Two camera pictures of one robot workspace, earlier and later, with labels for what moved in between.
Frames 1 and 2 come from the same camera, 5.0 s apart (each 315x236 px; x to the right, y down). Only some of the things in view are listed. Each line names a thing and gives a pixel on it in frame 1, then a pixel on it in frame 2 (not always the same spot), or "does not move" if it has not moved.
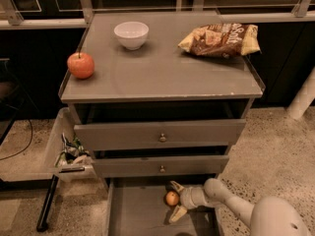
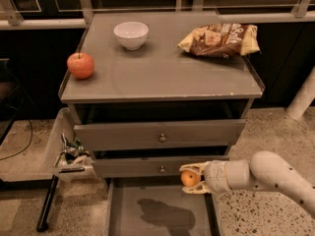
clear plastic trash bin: x=67 y=163 does not move
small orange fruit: x=172 y=198 → x=190 y=178
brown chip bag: x=222 y=40 does not move
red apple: x=81 y=65 does not move
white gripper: x=190 y=198 → x=215 y=177
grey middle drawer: x=159 y=166 does not move
